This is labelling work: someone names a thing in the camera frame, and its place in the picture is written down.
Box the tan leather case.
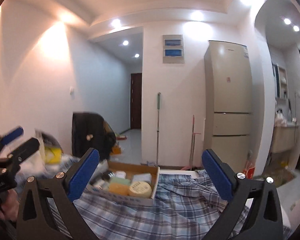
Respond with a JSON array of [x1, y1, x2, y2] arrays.
[[108, 183, 129, 196]]

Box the green leather pouch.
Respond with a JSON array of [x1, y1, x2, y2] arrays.
[[109, 177, 131, 186]]

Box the white AUX remote control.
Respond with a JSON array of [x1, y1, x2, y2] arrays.
[[115, 171, 126, 179]]

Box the round cream candy tin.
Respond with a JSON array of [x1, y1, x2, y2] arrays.
[[128, 181, 152, 198]]

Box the grey lighter case box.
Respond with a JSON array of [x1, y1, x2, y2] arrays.
[[132, 173, 152, 184]]

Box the small black box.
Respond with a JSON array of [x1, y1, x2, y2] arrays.
[[91, 170, 115, 190]]

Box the person's left hand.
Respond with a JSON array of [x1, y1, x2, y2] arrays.
[[0, 189, 19, 222]]

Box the white plastic bag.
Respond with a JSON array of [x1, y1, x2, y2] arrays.
[[18, 139, 46, 177]]

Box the yellow box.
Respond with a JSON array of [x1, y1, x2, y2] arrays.
[[45, 147, 63, 165]]

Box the grey bag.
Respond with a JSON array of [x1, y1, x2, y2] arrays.
[[35, 129, 63, 153]]

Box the floor mat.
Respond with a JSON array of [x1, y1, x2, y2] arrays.
[[261, 166, 296, 187]]

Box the red paper bag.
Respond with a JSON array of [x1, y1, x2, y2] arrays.
[[243, 160, 255, 179]]

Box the blue plaid cloth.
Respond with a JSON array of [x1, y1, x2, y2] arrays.
[[14, 154, 293, 240]]

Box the bathroom vanity cabinet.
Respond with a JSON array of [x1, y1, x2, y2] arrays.
[[270, 125, 299, 153]]

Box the cardboard tray box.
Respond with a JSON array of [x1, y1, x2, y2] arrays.
[[87, 161, 160, 206]]

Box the beige refrigerator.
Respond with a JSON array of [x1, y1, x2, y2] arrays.
[[203, 40, 253, 172]]

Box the dark wooden door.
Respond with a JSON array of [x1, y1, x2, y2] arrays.
[[130, 73, 142, 129]]

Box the wall light switch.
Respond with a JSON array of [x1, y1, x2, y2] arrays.
[[69, 87, 75, 95]]

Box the grey mop handle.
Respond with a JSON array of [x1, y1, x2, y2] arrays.
[[156, 92, 161, 166]]

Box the wall electrical panel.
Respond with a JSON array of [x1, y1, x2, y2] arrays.
[[162, 35, 185, 64]]

